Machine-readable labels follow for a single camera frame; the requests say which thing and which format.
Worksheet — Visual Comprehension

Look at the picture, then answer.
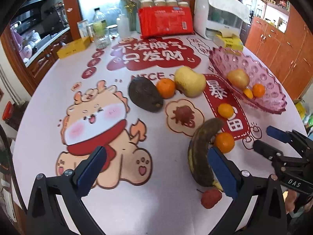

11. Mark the clear glass cup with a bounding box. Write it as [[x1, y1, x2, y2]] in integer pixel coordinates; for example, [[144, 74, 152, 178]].
[[94, 28, 111, 49]]

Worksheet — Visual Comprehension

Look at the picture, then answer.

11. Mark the brown overripe banana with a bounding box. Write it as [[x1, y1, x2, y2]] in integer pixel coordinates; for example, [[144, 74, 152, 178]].
[[188, 118, 224, 187]]

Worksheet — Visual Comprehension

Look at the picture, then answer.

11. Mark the yellow pear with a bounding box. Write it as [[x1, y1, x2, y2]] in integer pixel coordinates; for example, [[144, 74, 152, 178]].
[[174, 66, 206, 98]]

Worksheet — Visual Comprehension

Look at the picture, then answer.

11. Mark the white carton with blue print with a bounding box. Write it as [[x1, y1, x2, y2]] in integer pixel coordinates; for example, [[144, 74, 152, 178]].
[[77, 20, 89, 38]]

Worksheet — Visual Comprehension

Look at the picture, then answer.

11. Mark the person's right hand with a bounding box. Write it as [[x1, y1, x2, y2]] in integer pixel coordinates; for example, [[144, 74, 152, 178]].
[[285, 189, 298, 214]]

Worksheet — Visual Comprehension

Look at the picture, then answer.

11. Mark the red lychee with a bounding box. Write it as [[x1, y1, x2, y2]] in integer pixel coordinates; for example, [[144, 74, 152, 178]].
[[197, 188, 222, 209]]

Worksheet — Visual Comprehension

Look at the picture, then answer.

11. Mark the small orange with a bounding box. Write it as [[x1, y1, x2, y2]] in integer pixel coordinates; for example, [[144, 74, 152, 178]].
[[243, 88, 254, 99], [218, 103, 234, 119]]

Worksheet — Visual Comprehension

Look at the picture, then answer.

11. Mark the yellow tissue box right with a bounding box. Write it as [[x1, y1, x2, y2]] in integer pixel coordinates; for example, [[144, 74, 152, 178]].
[[213, 30, 244, 51]]

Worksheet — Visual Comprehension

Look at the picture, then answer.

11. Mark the pink glass fruit bowl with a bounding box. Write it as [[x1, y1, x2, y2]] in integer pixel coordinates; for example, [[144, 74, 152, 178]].
[[209, 47, 287, 114]]

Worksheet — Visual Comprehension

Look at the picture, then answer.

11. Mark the white countertop appliance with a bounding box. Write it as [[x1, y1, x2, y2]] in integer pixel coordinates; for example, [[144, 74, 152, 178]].
[[194, 0, 244, 40]]

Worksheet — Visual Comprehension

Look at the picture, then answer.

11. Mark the white towel on appliance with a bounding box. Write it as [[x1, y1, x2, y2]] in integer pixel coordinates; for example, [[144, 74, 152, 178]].
[[208, 0, 250, 23]]

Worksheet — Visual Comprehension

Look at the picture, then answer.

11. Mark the clear plastic bottle green label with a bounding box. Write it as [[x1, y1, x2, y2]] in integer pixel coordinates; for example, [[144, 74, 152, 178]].
[[93, 7, 107, 37]]

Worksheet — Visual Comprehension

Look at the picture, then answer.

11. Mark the orange beside avocado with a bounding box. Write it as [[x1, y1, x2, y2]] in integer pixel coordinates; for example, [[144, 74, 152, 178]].
[[156, 78, 176, 99]]

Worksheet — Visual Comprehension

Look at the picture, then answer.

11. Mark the pack of beige jars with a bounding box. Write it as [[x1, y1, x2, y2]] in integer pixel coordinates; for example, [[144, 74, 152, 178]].
[[131, 0, 190, 9]]

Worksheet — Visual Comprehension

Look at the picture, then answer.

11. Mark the printed pink tablecloth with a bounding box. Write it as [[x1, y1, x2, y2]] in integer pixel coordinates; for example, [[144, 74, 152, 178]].
[[13, 33, 305, 234]]

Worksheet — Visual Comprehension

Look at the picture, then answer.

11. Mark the yellow flat box left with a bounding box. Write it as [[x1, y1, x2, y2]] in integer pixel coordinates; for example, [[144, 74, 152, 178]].
[[57, 37, 91, 59]]

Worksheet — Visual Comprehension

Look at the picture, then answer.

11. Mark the dark avocado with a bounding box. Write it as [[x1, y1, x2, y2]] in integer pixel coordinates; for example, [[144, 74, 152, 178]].
[[128, 76, 163, 112]]

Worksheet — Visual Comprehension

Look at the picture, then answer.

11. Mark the small glass jar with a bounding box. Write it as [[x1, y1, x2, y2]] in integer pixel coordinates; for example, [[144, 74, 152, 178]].
[[107, 24, 119, 39]]

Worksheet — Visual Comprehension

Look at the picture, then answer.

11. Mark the red apple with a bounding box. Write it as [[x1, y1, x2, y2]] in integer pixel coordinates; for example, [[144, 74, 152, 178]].
[[227, 69, 250, 90]]

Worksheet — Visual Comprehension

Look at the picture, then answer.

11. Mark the white squeeze bottle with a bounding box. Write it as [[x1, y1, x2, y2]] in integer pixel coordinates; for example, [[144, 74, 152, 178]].
[[107, 7, 130, 38]]

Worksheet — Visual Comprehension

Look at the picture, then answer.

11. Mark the red snack package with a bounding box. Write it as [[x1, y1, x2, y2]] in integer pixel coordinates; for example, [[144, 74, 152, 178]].
[[138, 6, 194, 39]]

